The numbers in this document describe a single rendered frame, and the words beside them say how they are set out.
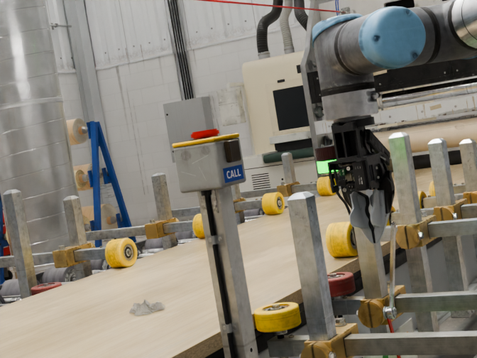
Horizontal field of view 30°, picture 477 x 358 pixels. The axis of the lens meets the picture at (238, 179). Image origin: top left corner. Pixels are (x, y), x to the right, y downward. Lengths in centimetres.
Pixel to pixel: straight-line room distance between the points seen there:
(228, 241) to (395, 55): 38
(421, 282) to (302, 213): 55
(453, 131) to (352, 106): 284
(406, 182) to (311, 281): 51
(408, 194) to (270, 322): 51
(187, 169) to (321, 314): 39
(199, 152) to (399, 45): 36
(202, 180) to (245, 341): 23
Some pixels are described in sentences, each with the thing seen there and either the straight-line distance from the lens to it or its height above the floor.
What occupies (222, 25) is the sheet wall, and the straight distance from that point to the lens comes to 1181.
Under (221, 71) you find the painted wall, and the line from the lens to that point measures 1181.
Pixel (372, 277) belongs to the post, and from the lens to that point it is 171.
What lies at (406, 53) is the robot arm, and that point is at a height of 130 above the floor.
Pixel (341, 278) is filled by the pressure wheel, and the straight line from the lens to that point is 177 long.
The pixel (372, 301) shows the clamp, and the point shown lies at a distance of 170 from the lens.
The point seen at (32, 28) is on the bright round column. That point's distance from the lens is 564.
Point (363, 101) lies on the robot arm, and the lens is 147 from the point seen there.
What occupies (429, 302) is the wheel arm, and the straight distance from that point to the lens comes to 173.
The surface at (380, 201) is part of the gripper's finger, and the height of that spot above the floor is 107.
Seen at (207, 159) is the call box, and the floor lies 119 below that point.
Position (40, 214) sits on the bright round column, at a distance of 555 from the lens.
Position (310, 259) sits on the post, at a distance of 147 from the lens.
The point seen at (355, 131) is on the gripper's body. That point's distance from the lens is 147.
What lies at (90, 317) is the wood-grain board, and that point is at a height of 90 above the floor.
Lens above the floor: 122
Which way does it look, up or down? 3 degrees down
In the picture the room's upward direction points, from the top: 9 degrees counter-clockwise
